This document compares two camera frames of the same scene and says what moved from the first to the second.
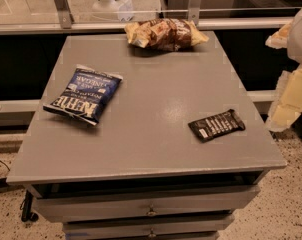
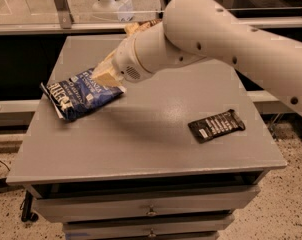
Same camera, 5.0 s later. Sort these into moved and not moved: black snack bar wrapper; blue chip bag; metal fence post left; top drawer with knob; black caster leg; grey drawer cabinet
Moved: blue chip bag
Not moved: metal fence post left; top drawer with knob; grey drawer cabinet; black snack bar wrapper; black caster leg
